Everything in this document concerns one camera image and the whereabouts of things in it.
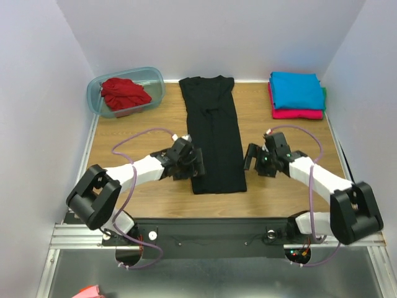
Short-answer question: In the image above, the black t shirt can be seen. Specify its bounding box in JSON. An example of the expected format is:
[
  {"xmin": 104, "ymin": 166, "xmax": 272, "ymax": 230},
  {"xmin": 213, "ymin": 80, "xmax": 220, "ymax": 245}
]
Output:
[{"xmin": 179, "ymin": 76, "xmax": 247, "ymax": 194}]

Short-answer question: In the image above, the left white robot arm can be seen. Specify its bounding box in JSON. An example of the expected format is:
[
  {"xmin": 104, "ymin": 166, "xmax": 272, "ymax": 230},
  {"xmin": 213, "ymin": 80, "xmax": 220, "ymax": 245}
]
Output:
[{"xmin": 66, "ymin": 136, "xmax": 205, "ymax": 248}]

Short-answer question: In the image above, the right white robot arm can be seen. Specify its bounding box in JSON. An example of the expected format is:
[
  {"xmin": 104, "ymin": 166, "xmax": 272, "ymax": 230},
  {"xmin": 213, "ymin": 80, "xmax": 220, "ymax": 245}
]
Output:
[{"xmin": 244, "ymin": 131, "xmax": 384, "ymax": 245}]

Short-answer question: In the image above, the folded pink t shirt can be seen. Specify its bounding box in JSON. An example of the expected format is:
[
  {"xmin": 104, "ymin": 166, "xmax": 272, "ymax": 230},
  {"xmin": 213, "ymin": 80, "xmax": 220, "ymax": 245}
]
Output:
[{"xmin": 267, "ymin": 83, "xmax": 325, "ymax": 120}]

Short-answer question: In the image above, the folded blue t shirt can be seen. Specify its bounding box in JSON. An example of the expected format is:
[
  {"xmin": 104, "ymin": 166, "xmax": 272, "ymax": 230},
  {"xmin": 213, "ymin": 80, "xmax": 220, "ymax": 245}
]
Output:
[{"xmin": 269, "ymin": 71, "xmax": 325, "ymax": 110}]

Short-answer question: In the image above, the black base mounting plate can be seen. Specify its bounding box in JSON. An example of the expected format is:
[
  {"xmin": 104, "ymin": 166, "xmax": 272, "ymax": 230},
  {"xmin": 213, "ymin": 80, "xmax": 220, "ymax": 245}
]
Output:
[{"xmin": 102, "ymin": 218, "xmax": 323, "ymax": 261}]

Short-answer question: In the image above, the folded green t shirt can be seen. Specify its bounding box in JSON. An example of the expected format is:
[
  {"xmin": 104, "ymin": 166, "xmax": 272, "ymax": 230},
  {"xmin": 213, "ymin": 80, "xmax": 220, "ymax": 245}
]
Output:
[{"xmin": 321, "ymin": 87, "xmax": 327, "ymax": 113}]

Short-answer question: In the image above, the clear blue plastic bin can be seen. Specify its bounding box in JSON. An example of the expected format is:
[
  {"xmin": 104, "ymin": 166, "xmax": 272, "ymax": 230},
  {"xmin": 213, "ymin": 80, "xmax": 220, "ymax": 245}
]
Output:
[{"xmin": 86, "ymin": 67, "xmax": 165, "ymax": 118}]

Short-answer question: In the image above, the red t shirt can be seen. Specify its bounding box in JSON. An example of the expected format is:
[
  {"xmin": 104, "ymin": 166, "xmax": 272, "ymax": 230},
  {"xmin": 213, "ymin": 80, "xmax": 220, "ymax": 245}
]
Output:
[{"xmin": 100, "ymin": 78, "xmax": 152, "ymax": 112}]

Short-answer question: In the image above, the pink cloth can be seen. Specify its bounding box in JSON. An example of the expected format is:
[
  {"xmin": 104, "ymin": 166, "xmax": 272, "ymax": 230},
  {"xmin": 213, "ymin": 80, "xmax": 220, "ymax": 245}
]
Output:
[{"xmin": 73, "ymin": 285, "xmax": 102, "ymax": 298}]

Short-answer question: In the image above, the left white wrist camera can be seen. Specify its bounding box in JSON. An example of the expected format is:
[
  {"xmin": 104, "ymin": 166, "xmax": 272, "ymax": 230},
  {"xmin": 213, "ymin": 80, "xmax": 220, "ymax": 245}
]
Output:
[{"xmin": 182, "ymin": 134, "xmax": 192, "ymax": 142}]

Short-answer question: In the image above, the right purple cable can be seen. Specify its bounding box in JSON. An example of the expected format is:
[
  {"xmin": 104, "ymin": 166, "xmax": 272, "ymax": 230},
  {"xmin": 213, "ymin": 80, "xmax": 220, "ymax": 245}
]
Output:
[{"xmin": 268, "ymin": 125, "xmax": 342, "ymax": 268}]

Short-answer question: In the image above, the aluminium frame rail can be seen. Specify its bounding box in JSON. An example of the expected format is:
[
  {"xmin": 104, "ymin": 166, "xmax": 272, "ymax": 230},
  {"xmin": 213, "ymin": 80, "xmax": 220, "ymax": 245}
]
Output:
[{"xmin": 48, "ymin": 222, "xmax": 106, "ymax": 249}]

